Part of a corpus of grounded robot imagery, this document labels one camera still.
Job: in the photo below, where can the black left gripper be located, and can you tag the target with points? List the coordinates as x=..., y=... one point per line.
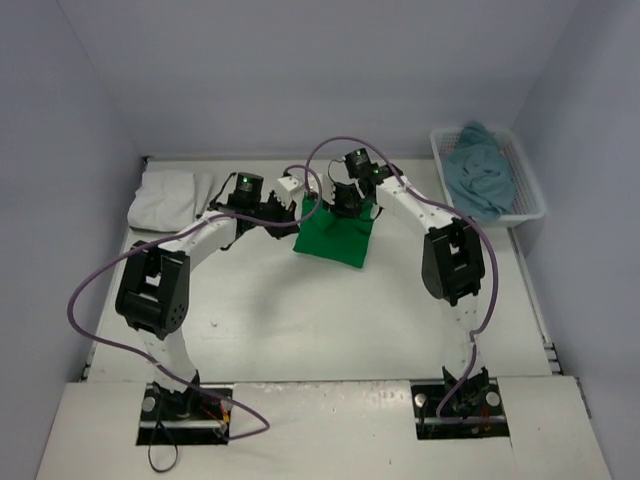
x=279, y=220

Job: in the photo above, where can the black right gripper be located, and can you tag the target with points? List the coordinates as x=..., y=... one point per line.
x=345, y=201

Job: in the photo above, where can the green t shirt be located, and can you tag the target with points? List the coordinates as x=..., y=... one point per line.
x=341, y=239

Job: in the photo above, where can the white t shirt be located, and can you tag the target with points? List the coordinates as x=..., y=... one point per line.
x=170, y=200

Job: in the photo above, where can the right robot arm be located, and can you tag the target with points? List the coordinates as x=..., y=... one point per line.
x=452, y=265

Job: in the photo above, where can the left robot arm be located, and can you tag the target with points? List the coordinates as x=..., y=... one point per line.
x=153, y=296

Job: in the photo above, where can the light blue garment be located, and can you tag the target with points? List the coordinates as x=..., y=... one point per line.
x=478, y=176

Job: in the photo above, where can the white laundry basket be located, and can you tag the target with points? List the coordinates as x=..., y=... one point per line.
x=528, y=204

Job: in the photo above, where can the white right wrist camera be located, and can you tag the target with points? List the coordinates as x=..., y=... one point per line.
x=322, y=186

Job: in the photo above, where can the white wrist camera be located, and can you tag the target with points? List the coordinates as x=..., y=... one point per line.
x=322, y=186
x=289, y=190

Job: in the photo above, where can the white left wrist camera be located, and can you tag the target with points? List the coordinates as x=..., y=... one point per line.
x=289, y=190

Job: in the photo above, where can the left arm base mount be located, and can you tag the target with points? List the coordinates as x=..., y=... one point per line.
x=182, y=419

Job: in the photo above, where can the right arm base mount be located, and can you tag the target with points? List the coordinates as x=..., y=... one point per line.
x=481, y=417

